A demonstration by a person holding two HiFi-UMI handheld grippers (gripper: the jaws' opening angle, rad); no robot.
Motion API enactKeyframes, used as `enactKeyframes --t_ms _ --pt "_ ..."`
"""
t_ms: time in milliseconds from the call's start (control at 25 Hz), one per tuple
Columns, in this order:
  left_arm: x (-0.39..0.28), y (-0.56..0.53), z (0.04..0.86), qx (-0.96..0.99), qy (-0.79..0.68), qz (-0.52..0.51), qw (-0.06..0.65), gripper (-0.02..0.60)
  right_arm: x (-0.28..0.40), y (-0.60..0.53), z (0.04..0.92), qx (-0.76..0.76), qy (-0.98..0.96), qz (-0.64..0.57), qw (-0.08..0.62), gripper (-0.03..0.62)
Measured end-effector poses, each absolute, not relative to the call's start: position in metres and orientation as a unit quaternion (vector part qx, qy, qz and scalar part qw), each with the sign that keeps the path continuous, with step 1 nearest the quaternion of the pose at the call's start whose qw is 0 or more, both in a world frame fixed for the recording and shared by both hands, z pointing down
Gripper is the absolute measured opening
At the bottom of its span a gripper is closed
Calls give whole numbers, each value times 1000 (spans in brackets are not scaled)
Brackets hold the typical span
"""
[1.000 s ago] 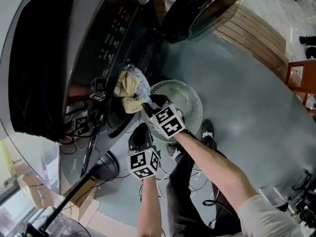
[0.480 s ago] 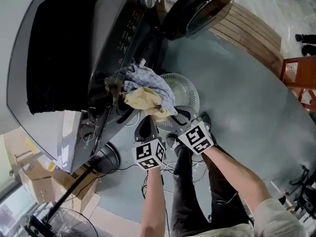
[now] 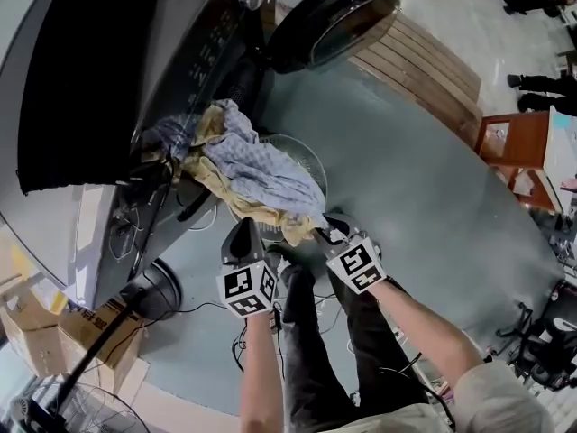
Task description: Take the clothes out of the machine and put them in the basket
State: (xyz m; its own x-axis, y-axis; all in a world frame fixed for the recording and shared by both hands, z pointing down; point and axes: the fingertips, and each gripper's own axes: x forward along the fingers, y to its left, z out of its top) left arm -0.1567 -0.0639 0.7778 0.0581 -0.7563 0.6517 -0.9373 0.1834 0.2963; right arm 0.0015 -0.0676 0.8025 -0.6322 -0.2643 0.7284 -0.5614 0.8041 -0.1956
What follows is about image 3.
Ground blue checked clothes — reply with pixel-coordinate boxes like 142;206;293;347
142;98;328;230

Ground round washing machine door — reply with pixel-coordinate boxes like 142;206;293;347
268;0;409;76

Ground white table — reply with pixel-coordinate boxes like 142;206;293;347
542;106;577;209

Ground cardboard box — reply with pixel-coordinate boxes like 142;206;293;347
0;272;151;394

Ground person's left forearm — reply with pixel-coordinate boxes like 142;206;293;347
240;311;288;433

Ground yellow clothes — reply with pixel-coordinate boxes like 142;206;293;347
143;106;316;248

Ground dark grey washing machine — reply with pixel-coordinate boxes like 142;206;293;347
0;0;281;298

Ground person's leg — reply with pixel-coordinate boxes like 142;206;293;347
266;244;362;433
327;263;430;408

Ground person's right forearm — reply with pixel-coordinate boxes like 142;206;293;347
364;277;486;397

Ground person's right leg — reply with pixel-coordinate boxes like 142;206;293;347
327;263;430;408

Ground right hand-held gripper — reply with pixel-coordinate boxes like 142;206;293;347
313;214;389;296

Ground round black stand base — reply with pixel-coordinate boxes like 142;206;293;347
118;258;183;320

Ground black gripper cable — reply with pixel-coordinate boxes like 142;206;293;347
377;353;457;426
232;299;289;378

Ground black office chair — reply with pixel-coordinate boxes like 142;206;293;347
495;281;577;392

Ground orange wooden chair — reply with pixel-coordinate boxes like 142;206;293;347
476;109;561;212

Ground wire fan guard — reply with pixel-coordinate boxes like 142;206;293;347
0;376;152;433

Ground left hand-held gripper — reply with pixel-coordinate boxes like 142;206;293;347
215;216;279;319

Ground person's left leg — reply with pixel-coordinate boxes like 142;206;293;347
266;244;362;433

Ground person's beige shirt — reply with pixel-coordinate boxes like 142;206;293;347
315;358;556;433

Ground wooden pallet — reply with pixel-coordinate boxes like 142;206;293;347
349;14;484;149

